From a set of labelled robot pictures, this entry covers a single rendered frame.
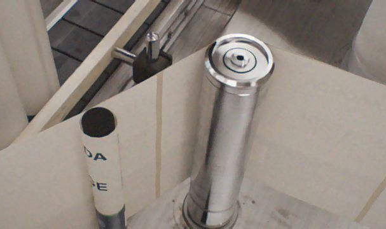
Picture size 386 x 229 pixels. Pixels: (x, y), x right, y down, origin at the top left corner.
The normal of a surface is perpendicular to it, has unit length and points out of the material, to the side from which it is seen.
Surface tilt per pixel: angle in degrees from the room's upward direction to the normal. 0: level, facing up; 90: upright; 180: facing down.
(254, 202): 0
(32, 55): 90
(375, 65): 90
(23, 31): 90
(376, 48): 88
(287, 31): 0
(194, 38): 0
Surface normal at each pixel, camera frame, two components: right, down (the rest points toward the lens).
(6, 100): 0.86, 0.44
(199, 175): -0.72, 0.54
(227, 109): -0.27, 0.77
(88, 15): 0.06, -0.59
